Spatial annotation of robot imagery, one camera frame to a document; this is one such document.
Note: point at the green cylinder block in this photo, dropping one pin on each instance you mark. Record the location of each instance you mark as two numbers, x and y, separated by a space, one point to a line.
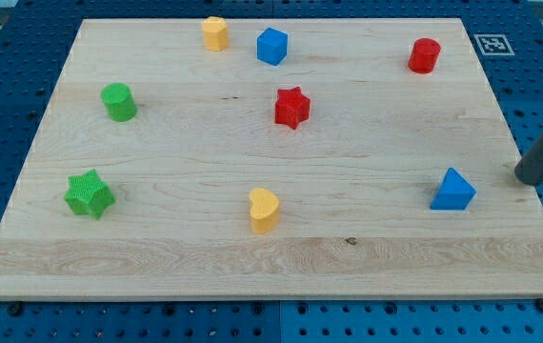
118 102

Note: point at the red star block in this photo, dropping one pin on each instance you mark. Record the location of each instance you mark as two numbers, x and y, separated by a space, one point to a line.
292 107

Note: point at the green star block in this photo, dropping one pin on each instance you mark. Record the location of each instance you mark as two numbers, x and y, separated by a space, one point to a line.
88 194

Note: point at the red cylinder block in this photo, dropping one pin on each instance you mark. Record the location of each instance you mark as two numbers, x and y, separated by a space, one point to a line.
423 58

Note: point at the light wooden board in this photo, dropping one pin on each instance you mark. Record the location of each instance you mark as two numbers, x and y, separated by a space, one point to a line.
355 181

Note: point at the white fiducial marker tag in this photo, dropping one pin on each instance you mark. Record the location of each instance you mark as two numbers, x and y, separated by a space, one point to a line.
493 44

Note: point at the blue triangle block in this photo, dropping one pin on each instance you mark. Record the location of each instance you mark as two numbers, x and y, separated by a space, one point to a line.
455 193

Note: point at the yellow pentagon block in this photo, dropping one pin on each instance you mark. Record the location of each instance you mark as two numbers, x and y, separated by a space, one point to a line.
215 33

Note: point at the yellow heart block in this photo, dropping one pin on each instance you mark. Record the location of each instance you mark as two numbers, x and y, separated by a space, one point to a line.
264 210

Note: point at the blue cube block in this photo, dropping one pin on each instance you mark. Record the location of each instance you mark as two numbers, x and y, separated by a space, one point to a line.
272 46

